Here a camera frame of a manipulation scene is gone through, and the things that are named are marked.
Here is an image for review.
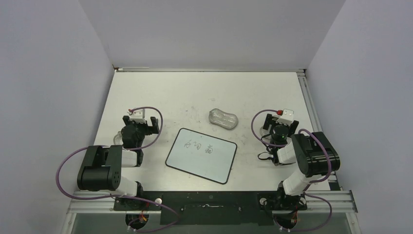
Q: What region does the white whiteboard black frame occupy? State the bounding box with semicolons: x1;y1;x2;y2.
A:
165;128;238;184

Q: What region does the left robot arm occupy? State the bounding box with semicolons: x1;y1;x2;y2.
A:
77;116;160;210

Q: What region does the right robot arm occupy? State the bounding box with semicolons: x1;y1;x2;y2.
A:
263;110;340;210

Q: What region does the glittery pad at right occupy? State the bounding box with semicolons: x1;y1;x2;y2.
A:
260;127;271;139

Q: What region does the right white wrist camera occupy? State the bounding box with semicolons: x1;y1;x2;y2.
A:
276;109;294;126

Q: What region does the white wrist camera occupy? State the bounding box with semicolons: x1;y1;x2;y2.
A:
276;109;294;126
128;109;146;123

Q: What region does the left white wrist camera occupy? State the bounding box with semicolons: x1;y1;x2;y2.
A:
128;109;146;123

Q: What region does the aluminium back rail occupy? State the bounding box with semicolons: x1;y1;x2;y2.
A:
114;67;305;73

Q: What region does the aluminium rail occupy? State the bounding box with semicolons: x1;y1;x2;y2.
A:
114;67;305;73
297;69;338;183
68;191;357;214

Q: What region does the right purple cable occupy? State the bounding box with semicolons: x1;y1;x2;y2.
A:
250;109;333;233

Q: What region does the purple cable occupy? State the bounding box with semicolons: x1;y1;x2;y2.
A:
250;109;333;233
55;107;181;233

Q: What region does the aluminium right rail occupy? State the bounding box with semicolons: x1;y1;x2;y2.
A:
297;69;338;183

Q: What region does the aluminium front rail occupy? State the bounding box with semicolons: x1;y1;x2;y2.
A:
68;191;357;214

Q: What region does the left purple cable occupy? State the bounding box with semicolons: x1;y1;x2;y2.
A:
55;107;181;233

